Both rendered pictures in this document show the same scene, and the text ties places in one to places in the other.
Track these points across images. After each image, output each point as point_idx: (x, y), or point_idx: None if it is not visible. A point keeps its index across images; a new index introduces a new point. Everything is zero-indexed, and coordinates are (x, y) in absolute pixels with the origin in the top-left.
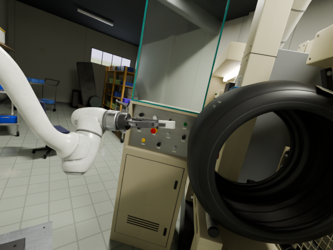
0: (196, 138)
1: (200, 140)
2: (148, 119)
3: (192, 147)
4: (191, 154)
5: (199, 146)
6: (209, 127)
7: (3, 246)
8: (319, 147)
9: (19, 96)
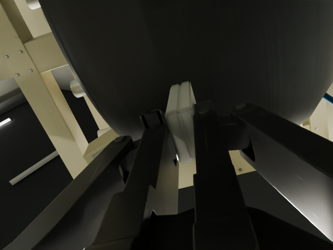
0: (94, 78)
1: (84, 78)
2: (286, 197)
3: (81, 44)
4: (67, 19)
5: (74, 60)
6: (104, 112)
7: None
8: None
9: None
